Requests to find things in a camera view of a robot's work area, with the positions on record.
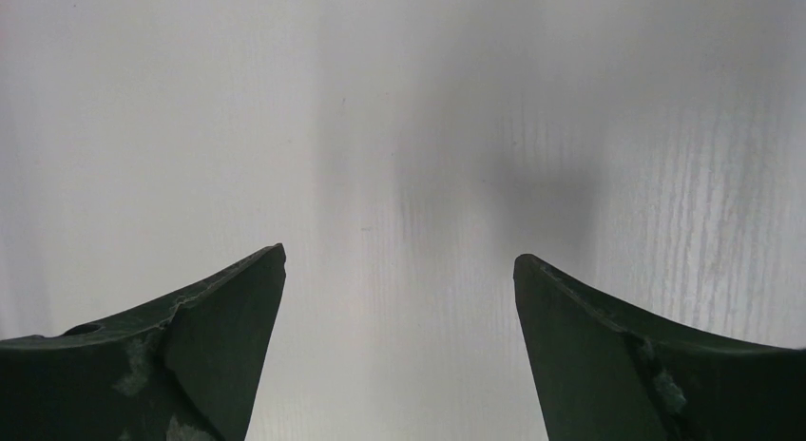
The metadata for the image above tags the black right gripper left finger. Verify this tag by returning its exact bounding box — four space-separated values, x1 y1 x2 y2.
1 244 286 440

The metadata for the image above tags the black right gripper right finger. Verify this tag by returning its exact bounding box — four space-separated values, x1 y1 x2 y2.
513 254 805 440

